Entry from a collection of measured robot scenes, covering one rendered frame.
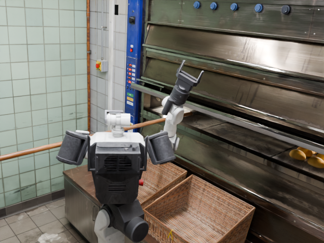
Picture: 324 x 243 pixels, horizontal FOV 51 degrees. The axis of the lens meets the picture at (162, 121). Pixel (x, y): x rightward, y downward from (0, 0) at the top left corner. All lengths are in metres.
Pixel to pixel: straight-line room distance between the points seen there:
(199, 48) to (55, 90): 1.63
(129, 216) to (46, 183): 2.11
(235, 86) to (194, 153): 0.63
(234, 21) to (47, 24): 1.78
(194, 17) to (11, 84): 1.73
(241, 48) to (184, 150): 0.90
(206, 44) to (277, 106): 0.65
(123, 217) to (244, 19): 1.32
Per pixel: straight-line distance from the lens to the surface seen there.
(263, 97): 2.08
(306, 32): 1.95
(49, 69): 3.36
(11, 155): 2.02
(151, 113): 2.79
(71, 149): 1.64
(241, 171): 2.28
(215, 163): 2.39
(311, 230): 2.16
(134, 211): 1.73
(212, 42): 2.29
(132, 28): 2.85
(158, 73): 2.66
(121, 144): 1.57
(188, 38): 2.43
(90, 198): 2.82
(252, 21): 2.12
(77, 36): 3.45
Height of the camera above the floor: 2.00
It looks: 18 degrees down
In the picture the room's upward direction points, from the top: 4 degrees clockwise
